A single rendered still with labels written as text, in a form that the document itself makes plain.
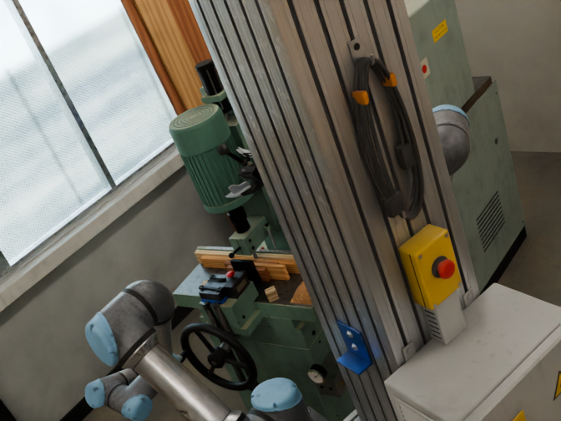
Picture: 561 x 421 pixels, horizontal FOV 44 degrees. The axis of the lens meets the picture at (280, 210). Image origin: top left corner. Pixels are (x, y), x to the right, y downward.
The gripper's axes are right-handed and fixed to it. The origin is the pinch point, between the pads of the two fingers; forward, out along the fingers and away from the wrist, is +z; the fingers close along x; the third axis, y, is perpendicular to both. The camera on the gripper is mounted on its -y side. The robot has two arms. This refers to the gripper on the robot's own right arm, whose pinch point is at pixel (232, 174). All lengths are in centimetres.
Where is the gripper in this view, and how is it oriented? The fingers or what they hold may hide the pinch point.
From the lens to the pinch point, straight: 211.0
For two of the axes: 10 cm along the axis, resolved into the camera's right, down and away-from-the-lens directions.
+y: -5.5, -3.3, -7.7
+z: -8.1, 0.0, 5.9
